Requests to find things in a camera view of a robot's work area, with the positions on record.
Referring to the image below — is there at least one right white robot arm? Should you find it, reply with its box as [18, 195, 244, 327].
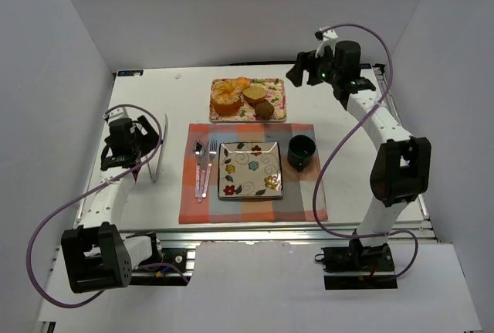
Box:
[286, 40, 431, 275]

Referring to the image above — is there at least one white upright panel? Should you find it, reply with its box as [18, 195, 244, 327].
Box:
[147, 114, 169, 183]

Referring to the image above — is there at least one floral square plate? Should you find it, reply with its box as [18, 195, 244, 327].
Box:
[218, 141, 283, 200]

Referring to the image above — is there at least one dark green mug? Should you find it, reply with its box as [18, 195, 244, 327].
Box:
[287, 135, 316, 172]

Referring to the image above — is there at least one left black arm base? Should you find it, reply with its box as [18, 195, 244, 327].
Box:
[130, 248, 192, 287]

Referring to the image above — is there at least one spoon with pink handle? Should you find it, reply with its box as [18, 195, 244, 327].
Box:
[194, 140, 205, 199]

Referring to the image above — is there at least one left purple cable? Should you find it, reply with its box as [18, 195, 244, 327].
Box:
[25, 104, 191, 308]

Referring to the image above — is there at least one brown chocolate muffin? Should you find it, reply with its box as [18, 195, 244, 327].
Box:
[255, 100, 275, 120]

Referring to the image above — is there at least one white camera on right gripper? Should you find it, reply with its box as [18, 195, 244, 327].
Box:
[314, 27, 338, 57]

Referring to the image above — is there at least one cut yellow muffin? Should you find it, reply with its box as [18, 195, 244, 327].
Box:
[242, 86, 267, 106]

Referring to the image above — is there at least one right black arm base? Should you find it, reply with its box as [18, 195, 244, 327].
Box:
[314, 243, 398, 291]

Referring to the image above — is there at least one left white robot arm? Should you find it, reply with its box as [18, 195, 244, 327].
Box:
[61, 107, 161, 294]

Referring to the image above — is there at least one small orange bread roll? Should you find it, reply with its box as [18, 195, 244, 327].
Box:
[235, 77, 252, 90]

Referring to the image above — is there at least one floral serving tray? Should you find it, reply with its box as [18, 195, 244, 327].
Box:
[209, 78, 286, 123]

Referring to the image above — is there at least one fork with pink handle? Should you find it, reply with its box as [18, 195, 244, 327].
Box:
[198, 139, 218, 202]

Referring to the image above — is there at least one orange checkered placemat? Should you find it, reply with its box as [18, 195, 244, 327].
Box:
[178, 123, 328, 224]

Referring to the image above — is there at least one large sugared bread bun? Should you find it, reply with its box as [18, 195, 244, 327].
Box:
[210, 80, 242, 116]

